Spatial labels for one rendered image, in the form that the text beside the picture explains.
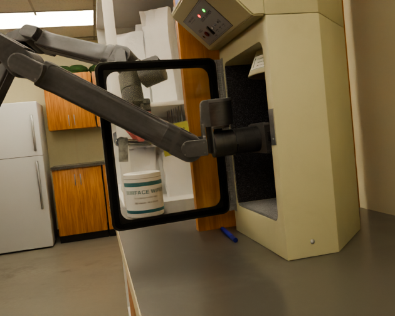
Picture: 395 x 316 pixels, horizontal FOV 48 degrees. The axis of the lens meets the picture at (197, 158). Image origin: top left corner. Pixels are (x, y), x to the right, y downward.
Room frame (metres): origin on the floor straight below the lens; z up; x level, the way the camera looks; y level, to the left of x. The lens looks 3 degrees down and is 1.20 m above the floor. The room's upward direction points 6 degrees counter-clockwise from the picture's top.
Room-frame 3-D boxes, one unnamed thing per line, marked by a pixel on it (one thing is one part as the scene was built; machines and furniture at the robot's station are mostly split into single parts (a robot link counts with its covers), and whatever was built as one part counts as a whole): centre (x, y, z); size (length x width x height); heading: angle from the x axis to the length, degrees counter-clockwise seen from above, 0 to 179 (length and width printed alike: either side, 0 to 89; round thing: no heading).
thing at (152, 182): (1.09, 0.07, 1.19); 0.30 x 0.01 x 0.40; 110
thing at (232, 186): (1.14, -0.08, 1.19); 0.03 x 0.02 x 0.39; 13
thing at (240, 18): (0.99, -0.06, 1.46); 0.32 x 0.11 x 0.10; 13
